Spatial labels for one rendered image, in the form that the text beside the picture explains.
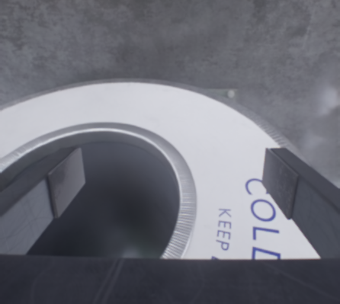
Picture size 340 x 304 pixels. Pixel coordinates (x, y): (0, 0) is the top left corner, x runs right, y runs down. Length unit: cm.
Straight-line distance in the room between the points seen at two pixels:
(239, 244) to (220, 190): 13
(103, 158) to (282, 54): 91
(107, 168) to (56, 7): 73
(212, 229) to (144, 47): 88
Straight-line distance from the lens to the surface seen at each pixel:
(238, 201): 57
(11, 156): 81
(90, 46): 124
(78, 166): 16
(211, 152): 66
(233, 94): 126
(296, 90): 137
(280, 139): 74
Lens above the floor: 108
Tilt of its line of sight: 49 degrees down
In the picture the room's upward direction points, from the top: 175 degrees counter-clockwise
